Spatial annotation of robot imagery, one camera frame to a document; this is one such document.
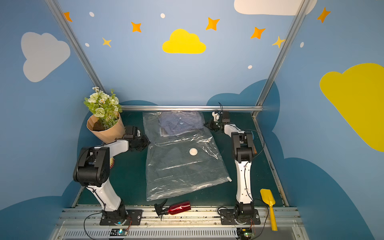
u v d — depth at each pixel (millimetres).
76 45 817
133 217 745
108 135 907
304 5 689
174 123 1076
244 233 707
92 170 484
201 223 737
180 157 955
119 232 711
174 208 737
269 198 791
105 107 878
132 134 800
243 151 651
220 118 960
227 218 744
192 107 1158
